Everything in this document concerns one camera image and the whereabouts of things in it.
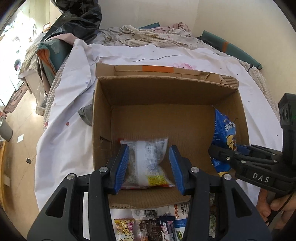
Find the black plastic bag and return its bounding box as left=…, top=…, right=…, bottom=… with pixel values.
left=42, top=0, right=102, bottom=43

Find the teal orange cushion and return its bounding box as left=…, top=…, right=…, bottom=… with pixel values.
left=198, top=30, right=263, bottom=70

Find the grey waste bin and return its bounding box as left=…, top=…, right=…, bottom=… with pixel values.
left=0, top=116, right=13, bottom=142

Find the blue white snack packet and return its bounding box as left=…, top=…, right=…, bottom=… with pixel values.
left=159, top=215, right=188, bottom=241

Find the dark brown snack packet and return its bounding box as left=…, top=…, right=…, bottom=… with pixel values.
left=134, top=219, right=163, bottom=241

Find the blue cartoon snack bag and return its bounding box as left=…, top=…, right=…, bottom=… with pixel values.
left=211, top=109, right=237, bottom=176

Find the brown cardboard box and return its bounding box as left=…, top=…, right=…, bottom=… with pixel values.
left=92, top=62, right=250, bottom=209

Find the teal orange folded blanket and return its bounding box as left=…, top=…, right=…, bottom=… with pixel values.
left=36, top=39, right=73, bottom=94

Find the yellow pink candy packet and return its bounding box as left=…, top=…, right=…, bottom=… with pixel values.
left=114, top=218, right=134, bottom=241

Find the clear white snack bag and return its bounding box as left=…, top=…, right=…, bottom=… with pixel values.
left=120, top=138, right=174, bottom=189

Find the person's right hand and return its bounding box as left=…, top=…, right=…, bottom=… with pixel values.
left=256, top=189, right=296, bottom=230

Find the beige crumpled blanket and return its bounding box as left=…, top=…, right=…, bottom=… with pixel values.
left=93, top=22, right=213, bottom=50

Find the grey cloth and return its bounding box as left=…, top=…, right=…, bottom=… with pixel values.
left=77, top=104, right=93, bottom=126

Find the white printed bed sheet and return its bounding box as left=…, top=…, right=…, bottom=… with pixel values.
left=35, top=40, right=282, bottom=208

